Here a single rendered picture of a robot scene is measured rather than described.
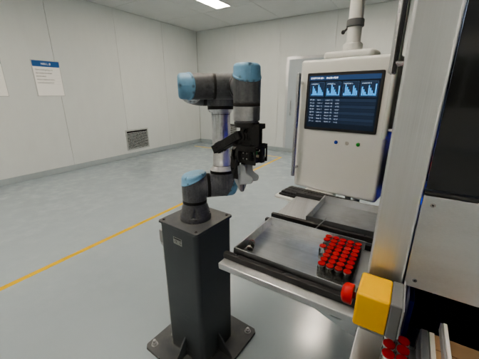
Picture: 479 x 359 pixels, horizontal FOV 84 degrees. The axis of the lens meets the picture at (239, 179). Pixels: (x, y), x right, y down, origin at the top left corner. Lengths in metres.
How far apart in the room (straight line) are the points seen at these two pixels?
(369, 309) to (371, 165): 1.09
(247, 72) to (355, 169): 1.02
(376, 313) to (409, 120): 0.34
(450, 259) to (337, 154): 1.10
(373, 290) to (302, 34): 6.26
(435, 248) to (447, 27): 0.36
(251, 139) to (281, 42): 6.07
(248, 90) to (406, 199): 0.44
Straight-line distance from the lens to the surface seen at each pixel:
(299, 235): 1.01
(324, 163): 1.65
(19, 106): 5.53
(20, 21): 5.72
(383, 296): 0.57
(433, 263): 0.61
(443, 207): 0.57
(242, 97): 0.73
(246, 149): 0.74
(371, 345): 0.70
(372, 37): 6.24
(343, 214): 1.22
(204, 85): 0.81
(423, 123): 0.54
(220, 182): 1.23
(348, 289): 0.59
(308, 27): 6.60
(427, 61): 0.54
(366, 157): 1.57
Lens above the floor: 1.37
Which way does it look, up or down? 18 degrees down
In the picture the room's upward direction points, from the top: straight up
